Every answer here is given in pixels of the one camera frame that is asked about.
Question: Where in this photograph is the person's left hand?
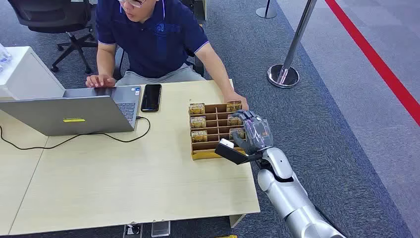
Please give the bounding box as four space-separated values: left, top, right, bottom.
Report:
225 91 249 111

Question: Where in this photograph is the person's right hand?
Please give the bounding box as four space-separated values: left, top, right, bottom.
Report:
85 74 116 89

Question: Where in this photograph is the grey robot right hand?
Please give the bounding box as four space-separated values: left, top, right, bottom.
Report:
231 110 274 156

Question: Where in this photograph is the yellow patterned card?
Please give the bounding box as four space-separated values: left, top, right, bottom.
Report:
191 130 209 143
190 117 207 129
229 128 246 140
226 101 243 113
189 103 206 115
227 114 244 126

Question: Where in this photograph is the wooden card organizer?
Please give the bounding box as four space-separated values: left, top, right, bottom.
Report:
188 101 249 161

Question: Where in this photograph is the person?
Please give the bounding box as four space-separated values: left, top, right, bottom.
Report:
85 0 249 111

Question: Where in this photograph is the grey laptop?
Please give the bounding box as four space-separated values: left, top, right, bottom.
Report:
0 85 142 137

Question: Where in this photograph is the black smartphone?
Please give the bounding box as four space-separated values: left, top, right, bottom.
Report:
141 84 162 113

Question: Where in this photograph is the white cabinet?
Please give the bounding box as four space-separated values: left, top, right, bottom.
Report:
0 46 66 101

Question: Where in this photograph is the black office chair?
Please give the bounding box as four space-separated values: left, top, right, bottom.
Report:
7 0 99 74

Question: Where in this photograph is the clear plastic bag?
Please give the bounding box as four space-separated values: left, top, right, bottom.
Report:
0 43 13 72

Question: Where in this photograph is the closed metal floor socket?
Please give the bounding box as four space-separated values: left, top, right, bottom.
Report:
151 221 171 238

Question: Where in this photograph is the red floor tape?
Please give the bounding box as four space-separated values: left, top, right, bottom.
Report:
324 0 420 127

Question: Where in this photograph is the open metal floor socket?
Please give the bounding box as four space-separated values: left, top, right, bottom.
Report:
123 223 144 238

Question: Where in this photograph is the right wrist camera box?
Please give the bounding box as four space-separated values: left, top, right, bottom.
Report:
214 138 263 166

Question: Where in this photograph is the chrome stanchion post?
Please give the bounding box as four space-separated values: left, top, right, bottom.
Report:
267 0 318 89
255 0 278 19

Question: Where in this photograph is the black laptop cable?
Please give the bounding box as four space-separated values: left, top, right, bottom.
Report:
0 116 152 151

